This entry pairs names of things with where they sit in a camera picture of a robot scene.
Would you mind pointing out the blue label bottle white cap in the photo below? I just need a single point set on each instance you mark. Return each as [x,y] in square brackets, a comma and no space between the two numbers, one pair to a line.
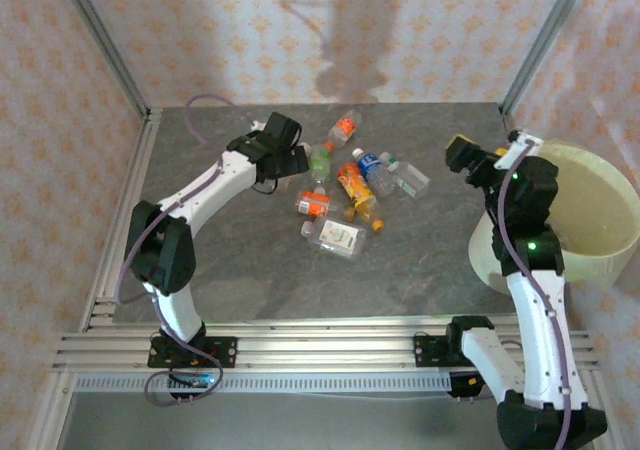
[372,170]

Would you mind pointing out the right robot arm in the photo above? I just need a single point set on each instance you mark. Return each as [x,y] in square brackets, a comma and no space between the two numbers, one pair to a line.
[537,320]

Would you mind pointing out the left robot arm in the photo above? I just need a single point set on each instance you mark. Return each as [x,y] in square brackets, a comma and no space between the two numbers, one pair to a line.
[200,190]

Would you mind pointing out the cream round plastic bin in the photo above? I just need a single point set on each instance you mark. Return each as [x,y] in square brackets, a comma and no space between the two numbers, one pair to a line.
[590,205]

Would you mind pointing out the green label bottle orange cap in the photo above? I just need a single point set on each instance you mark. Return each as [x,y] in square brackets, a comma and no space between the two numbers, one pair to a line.
[321,164]

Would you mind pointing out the square bottle orange barcode label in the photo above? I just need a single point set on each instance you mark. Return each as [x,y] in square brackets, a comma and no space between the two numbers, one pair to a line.
[314,204]

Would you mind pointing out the clear bottle orange label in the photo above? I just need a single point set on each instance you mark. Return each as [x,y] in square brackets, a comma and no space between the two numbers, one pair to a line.
[345,127]

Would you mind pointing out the clear bottle green white label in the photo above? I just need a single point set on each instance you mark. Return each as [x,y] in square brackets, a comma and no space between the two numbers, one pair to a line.
[407,176]

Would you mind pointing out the orange juice bottle fruit print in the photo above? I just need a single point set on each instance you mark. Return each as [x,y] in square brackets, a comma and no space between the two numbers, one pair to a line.
[357,190]

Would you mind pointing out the flat clear bottle white label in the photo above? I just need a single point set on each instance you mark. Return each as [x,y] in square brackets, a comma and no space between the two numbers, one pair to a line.
[334,237]

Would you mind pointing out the small circuit board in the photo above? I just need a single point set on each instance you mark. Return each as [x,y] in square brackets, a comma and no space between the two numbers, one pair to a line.
[197,381]

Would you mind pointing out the aluminium table side rail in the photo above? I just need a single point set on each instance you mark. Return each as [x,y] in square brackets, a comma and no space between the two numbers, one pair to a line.
[507,120]
[137,170]

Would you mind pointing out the aluminium frame post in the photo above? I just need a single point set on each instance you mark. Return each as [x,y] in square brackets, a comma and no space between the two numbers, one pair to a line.
[550,40]
[100,40]

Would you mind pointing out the aluminium frame leg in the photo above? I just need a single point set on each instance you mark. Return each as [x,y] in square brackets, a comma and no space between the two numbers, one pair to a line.
[50,410]

